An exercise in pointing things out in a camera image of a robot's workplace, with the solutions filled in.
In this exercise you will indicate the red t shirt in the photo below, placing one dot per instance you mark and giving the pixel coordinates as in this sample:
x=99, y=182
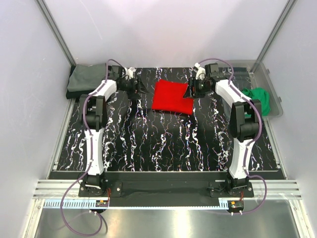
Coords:
x=168, y=96

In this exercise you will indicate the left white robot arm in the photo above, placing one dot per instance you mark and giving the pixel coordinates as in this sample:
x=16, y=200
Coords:
x=94, y=121

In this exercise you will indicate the white slotted cable duct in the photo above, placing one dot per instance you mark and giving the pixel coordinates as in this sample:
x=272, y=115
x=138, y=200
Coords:
x=96, y=204

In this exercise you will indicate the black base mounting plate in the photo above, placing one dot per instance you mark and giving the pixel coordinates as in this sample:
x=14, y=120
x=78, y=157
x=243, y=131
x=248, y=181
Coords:
x=179, y=197

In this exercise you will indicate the left aluminium corner post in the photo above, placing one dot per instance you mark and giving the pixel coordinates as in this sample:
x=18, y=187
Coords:
x=55, y=30

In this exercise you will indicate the right aluminium corner post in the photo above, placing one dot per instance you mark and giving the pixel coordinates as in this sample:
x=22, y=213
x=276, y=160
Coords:
x=276, y=28

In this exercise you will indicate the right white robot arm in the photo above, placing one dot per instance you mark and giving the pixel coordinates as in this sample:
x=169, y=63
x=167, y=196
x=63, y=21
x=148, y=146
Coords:
x=245, y=124

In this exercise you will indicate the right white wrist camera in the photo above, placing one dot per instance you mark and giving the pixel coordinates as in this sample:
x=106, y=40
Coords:
x=200, y=71

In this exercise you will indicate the folded grey t shirt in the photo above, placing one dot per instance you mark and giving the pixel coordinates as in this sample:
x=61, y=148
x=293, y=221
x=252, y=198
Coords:
x=84, y=78

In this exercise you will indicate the aluminium corner post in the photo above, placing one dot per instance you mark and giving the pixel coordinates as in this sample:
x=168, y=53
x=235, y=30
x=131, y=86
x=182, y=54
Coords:
x=55, y=30
x=276, y=28

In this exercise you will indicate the folded black t shirt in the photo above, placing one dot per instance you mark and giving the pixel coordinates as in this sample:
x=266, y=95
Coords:
x=74, y=94

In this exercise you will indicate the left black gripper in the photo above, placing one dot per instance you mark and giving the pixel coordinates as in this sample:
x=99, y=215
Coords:
x=137, y=89

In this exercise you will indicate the green t shirt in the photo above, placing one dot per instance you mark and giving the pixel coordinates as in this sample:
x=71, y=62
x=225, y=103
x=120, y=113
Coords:
x=261, y=95

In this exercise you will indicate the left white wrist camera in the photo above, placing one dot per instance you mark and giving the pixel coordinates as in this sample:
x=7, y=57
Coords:
x=129, y=73

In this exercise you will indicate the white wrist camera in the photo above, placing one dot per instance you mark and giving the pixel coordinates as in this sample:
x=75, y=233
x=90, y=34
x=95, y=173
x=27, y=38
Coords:
x=200, y=71
x=129, y=73

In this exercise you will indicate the aluminium frame rail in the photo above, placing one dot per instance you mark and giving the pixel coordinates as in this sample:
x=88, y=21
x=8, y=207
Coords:
x=276, y=189

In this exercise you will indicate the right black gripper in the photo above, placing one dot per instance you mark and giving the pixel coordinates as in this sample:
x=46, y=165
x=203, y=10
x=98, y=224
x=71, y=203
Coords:
x=192, y=83

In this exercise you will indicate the clear plastic bin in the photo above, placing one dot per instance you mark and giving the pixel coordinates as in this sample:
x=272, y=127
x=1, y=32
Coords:
x=253, y=74

